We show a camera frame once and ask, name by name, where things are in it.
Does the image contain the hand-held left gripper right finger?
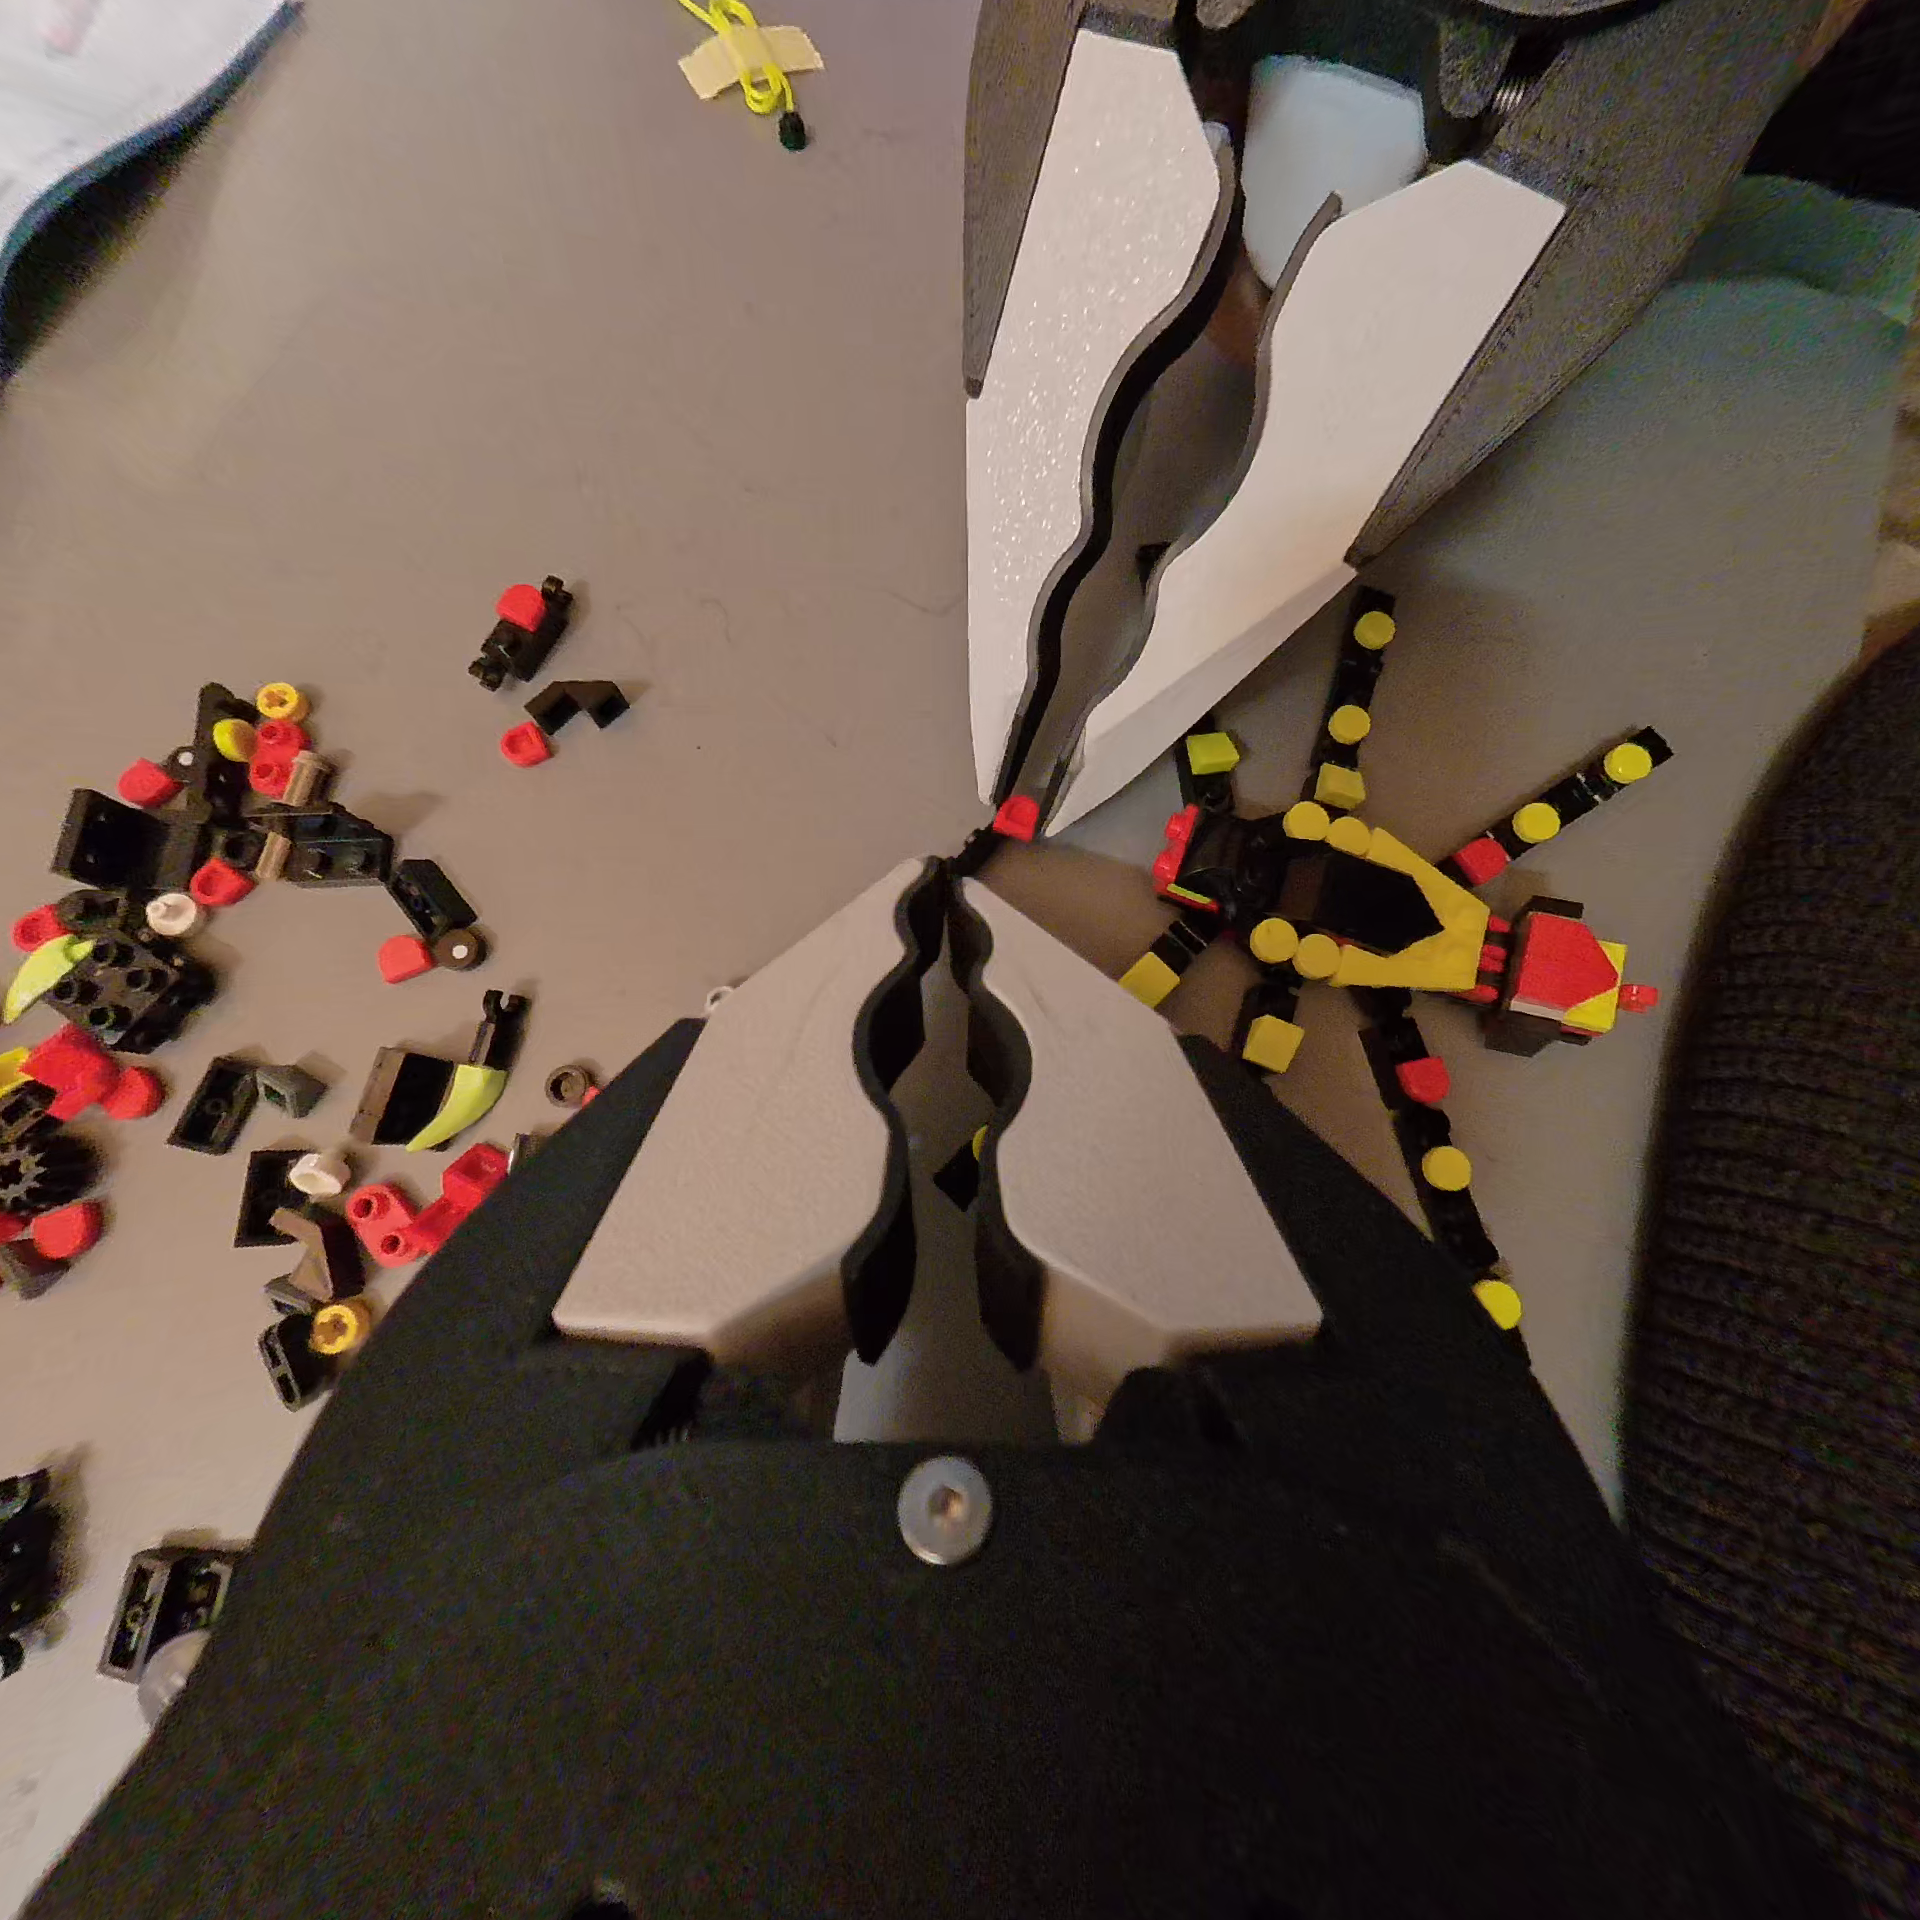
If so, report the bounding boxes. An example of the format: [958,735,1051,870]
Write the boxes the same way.
[958,875,1327,1435]

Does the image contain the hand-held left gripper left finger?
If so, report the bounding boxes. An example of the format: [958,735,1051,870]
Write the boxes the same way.
[553,857,950,1435]

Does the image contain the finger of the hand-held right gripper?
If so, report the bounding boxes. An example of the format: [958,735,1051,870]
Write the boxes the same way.
[965,25,1239,811]
[1034,161,1569,836]

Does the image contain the black yellow lego spider model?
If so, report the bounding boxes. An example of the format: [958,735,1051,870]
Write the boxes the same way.
[933,588,1674,1332]

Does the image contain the person's right forearm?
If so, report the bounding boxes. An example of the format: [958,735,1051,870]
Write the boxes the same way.
[1747,0,1920,196]

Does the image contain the black red lego clip assembly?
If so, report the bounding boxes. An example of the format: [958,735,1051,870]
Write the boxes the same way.
[468,573,577,690]

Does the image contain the pile of loose lego pieces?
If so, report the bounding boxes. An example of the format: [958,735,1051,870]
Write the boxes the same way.
[0,679,602,1688]

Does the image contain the lego instruction booklet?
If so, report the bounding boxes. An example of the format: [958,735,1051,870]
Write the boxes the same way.
[0,0,305,324]

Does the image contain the beige tape piece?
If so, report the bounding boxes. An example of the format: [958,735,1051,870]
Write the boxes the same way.
[679,25,825,103]

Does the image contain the yellow cord with black ends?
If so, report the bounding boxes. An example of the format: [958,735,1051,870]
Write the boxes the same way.
[673,0,811,153]

